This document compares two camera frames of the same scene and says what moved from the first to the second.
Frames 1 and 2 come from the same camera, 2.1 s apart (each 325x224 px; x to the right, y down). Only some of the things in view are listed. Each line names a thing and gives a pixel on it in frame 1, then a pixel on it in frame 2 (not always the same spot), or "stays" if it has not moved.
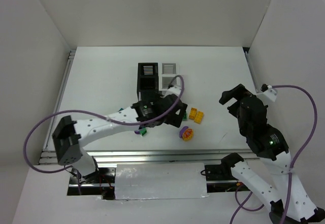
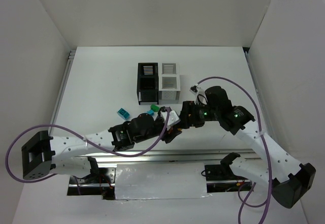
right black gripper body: [235, 98] to [185, 115]
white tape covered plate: [163, 180] stays
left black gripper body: [176, 113] to [167, 134]
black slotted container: [148, 80] stays
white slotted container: [167, 71] stays
